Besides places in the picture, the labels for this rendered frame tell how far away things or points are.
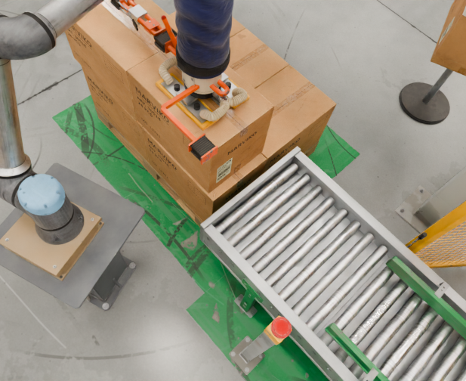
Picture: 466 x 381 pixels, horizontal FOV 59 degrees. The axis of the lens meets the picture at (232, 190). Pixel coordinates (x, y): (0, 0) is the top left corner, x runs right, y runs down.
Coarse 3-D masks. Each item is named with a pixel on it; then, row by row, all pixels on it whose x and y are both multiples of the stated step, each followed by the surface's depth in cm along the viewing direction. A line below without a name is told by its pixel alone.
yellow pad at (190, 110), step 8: (160, 80) 192; (176, 80) 192; (160, 88) 191; (168, 88) 189; (176, 88) 187; (168, 96) 189; (176, 104) 188; (184, 104) 186; (192, 104) 186; (200, 104) 187; (184, 112) 186; (192, 112) 184; (200, 120) 183; (200, 128) 183
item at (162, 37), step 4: (164, 28) 188; (156, 32) 186; (160, 32) 187; (164, 32) 188; (176, 32) 188; (156, 36) 187; (160, 36) 187; (164, 36) 187; (168, 36) 187; (176, 36) 186; (156, 40) 186; (160, 40) 186; (164, 40) 186; (168, 40) 186; (156, 44) 188; (160, 44) 185; (164, 44) 185; (168, 44) 185; (172, 44) 187; (160, 48) 188; (164, 48) 187; (164, 52) 188
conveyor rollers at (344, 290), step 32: (288, 192) 218; (320, 192) 221; (224, 224) 207; (256, 224) 209; (352, 224) 213; (320, 256) 204; (352, 256) 205; (288, 288) 195; (320, 288) 196; (352, 288) 199; (320, 320) 190; (448, 352) 191
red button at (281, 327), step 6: (276, 318) 141; (282, 318) 141; (276, 324) 140; (282, 324) 140; (288, 324) 140; (276, 330) 139; (282, 330) 139; (288, 330) 139; (276, 336) 138; (282, 336) 139
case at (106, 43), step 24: (144, 0) 217; (96, 24) 207; (120, 24) 208; (72, 48) 238; (96, 48) 207; (120, 48) 201; (144, 48) 202; (96, 72) 231; (120, 72) 201; (120, 96) 225
